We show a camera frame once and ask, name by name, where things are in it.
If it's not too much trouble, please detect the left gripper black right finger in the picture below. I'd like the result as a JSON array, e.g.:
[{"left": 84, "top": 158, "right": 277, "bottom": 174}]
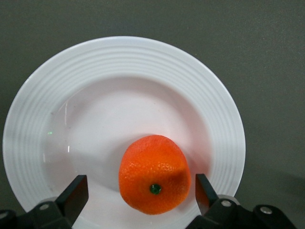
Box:
[{"left": 187, "top": 173, "right": 253, "bottom": 229}]

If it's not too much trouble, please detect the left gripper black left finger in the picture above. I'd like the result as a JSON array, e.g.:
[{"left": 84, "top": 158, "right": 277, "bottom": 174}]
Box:
[{"left": 30, "top": 175, "right": 89, "bottom": 229}]

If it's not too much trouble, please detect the orange mandarin fruit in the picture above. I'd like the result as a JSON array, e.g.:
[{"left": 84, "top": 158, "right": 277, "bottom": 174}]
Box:
[{"left": 118, "top": 134, "right": 192, "bottom": 217}]

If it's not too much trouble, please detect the white ribbed ceramic plate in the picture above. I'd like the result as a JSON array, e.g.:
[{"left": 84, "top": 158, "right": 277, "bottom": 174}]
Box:
[{"left": 2, "top": 35, "right": 246, "bottom": 229}]

